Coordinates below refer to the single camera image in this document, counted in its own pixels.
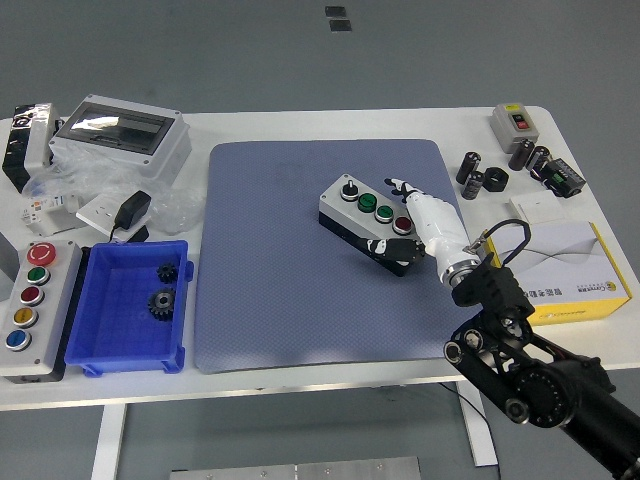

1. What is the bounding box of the white circuit breaker module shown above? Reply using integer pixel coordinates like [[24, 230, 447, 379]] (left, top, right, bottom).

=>
[[19, 192, 84, 237]]

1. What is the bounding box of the black power adapter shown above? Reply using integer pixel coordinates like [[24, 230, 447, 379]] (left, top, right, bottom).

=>
[[110, 189, 153, 244]]

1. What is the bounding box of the blue plastic bin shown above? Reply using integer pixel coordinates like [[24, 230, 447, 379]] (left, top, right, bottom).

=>
[[63, 239, 195, 377]]

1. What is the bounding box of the thin black cable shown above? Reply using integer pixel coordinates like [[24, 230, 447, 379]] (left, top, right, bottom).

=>
[[439, 382, 502, 480]]

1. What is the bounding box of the grey enclosure with clear cover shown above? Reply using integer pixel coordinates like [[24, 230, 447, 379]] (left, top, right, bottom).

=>
[[48, 93, 193, 187]]

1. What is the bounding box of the large black bevel gear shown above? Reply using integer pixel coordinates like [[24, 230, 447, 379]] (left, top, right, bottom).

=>
[[146, 287, 177, 324]]

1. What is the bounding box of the grey four-button control box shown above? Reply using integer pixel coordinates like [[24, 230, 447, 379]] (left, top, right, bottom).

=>
[[318, 173, 426, 278]]

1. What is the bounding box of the yellow and white cardboard box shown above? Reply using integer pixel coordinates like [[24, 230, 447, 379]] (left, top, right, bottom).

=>
[[482, 221, 634, 327]]

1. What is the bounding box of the black and white wrapped device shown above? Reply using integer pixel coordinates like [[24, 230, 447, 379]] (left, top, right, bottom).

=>
[[1, 102, 62, 194]]

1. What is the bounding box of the grey five-button control box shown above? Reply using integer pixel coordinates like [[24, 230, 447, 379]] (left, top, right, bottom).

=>
[[0, 238, 84, 385]]

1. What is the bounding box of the grey-blue table mat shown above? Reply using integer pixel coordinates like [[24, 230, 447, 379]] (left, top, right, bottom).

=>
[[192, 138, 496, 375]]

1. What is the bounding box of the black module with green terminal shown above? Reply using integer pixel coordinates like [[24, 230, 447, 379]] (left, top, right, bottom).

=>
[[532, 157, 587, 200]]

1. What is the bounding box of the white table leg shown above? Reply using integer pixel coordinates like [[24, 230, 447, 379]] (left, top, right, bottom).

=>
[[90, 403, 129, 480], [455, 382, 499, 468]]

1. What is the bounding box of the clear plastic bag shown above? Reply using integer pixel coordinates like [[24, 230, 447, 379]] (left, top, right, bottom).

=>
[[22, 149, 206, 236]]

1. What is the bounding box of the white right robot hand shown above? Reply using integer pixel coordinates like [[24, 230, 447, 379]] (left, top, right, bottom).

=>
[[366, 177, 477, 282]]

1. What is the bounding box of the grey metal base plate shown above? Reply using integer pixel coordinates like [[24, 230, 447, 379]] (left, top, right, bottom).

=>
[[169, 455, 422, 480]]

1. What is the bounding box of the black hex nut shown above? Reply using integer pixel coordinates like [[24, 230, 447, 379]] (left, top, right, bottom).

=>
[[482, 166, 511, 193]]

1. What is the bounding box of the grey two-button switch box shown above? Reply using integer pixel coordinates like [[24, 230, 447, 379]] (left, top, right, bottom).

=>
[[489, 103, 541, 155]]

